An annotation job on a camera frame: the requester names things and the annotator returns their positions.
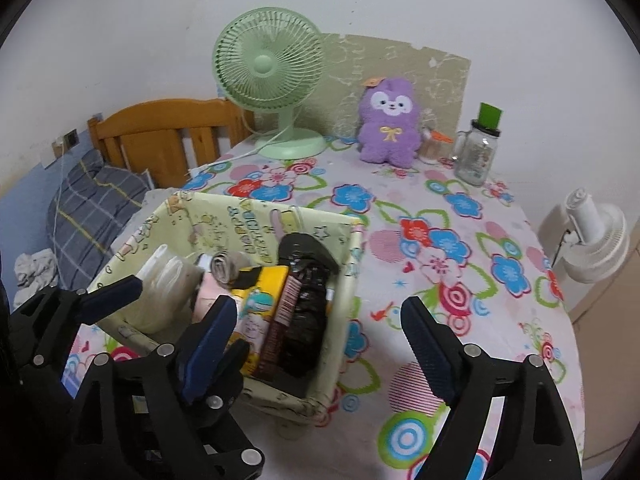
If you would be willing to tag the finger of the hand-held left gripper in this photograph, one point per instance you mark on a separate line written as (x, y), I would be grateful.
(232, 365)
(112, 292)

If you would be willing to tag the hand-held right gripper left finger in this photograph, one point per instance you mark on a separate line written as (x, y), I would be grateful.
(212, 345)

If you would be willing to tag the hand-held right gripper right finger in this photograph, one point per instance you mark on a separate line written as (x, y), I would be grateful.
(427, 350)

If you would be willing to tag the pink cartoon tissue pack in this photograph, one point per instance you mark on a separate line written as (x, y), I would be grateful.
(207, 300)

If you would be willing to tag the dark red patterned packet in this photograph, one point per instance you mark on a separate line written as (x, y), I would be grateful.
(282, 320)

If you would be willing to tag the grey socks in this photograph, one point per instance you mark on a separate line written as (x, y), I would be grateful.
(227, 270)

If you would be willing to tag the yellow black cartoon tissue pack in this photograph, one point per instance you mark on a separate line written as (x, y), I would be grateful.
(265, 280)

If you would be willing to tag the black plastic bag roll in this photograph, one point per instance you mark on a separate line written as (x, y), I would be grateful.
(305, 320)

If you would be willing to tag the yellow patterned storage box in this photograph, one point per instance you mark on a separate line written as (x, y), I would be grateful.
(210, 220)

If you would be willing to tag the grey plaid pillow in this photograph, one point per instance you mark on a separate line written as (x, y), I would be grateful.
(85, 220)

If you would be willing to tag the white crumpled cloth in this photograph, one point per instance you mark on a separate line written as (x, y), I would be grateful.
(35, 270)

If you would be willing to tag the wooden chair back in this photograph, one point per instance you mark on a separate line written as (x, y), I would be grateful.
(150, 130)

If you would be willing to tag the beige door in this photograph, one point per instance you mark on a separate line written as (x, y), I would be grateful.
(615, 360)

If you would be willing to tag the glass jar with green lid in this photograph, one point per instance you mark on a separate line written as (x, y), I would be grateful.
(475, 157)

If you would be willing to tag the toothpick jar with orange lid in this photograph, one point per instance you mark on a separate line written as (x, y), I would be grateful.
(435, 149)

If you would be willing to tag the white standing fan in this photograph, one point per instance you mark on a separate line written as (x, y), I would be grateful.
(600, 240)

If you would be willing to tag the purple plush toy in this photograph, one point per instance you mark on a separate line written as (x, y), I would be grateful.
(390, 135)

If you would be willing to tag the green patterned board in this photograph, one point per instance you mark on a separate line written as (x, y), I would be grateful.
(440, 85)

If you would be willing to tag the green desk fan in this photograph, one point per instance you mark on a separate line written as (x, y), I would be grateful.
(265, 65)

